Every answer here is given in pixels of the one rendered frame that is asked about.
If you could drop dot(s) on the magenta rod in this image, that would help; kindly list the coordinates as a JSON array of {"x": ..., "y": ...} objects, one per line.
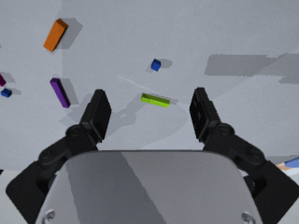
[{"x": 2, "y": 81}]

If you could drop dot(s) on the orange rod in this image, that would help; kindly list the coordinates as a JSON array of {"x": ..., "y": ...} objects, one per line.
[{"x": 56, "y": 33}]

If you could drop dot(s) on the purple rod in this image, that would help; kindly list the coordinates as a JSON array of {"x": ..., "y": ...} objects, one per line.
[{"x": 59, "y": 90}]

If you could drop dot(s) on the lime green rod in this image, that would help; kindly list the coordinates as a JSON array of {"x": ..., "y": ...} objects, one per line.
[{"x": 154, "y": 100}]

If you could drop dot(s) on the small blue block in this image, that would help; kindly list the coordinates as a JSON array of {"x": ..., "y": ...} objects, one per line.
[
  {"x": 155, "y": 65},
  {"x": 6, "y": 92}
]

